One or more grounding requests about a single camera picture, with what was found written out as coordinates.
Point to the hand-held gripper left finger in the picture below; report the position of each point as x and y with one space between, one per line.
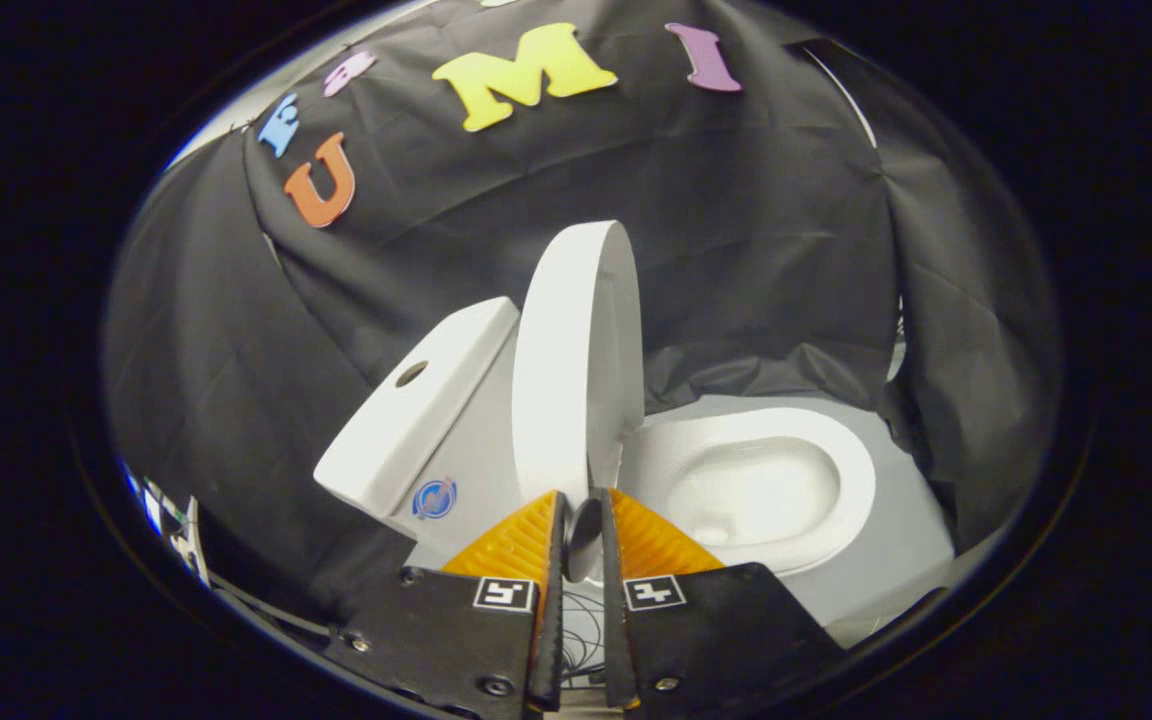
551 600

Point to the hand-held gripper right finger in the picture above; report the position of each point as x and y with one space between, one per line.
614 600

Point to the white toilet lid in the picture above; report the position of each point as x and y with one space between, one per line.
561 380

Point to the white toilet tank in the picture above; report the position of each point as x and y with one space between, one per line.
476 470

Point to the white toilet bowl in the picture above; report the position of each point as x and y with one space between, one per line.
736 430

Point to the white toilet tank cover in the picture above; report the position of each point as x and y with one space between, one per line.
441 400

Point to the black backdrop cloth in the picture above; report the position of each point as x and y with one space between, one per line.
736 250

